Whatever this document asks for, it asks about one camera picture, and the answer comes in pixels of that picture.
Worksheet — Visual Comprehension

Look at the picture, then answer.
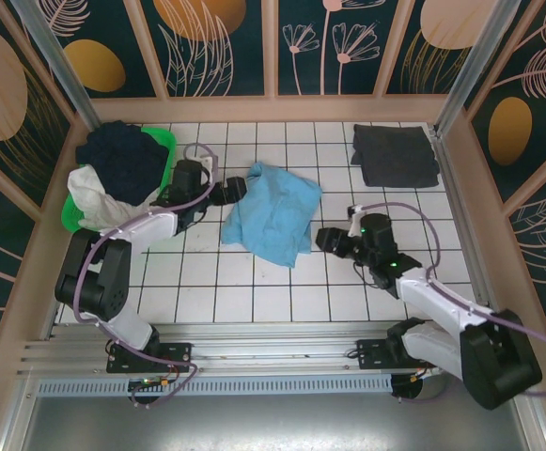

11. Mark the light blue printed t-shirt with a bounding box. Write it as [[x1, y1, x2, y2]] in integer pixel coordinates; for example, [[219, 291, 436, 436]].
[[219, 161, 324, 270]]

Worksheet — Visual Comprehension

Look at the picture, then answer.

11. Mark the navy blue t-shirt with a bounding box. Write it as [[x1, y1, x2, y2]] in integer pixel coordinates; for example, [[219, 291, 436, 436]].
[[75, 120, 171, 207]]

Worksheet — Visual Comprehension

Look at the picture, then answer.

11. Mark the folded grey t-shirt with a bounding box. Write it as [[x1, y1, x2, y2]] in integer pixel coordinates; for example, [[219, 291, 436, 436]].
[[350, 123, 442, 189]]

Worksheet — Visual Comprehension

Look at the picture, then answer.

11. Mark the white t-shirt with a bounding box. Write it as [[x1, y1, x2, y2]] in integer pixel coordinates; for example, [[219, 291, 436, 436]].
[[67, 163, 161, 231]]

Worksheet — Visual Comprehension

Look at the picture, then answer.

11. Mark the green plastic basket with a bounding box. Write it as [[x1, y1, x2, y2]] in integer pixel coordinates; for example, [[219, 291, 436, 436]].
[[60, 126, 178, 236]]

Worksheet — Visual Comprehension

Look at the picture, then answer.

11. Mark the small circuit board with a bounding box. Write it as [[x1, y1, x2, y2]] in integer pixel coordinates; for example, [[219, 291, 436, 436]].
[[129, 375, 173, 394]]

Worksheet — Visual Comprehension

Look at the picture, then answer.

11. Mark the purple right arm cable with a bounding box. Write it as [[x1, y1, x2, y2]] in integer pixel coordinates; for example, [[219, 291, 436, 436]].
[[354, 201, 546, 405]]

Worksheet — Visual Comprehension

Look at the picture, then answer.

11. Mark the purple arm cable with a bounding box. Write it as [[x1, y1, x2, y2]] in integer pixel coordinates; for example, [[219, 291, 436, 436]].
[[354, 201, 546, 405], [72, 143, 220, 410]]

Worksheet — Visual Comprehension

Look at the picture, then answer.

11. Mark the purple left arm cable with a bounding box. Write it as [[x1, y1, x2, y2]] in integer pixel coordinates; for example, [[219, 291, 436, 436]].
[[72, 143, 220, 410]]

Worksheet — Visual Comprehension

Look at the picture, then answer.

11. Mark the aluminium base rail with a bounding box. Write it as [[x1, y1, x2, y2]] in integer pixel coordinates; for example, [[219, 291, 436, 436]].
[[16, 321, 527, 377]]

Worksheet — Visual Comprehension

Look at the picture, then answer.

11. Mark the slotted grey cable duct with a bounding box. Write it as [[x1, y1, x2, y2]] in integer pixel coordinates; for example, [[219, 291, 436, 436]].
[[37, 373, 394, 398]]

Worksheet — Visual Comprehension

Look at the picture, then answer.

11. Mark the aluminium frame post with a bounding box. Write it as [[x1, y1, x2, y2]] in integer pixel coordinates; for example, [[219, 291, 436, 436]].
[[431, 0, 511, 140], [11, 0, 99, 131]]

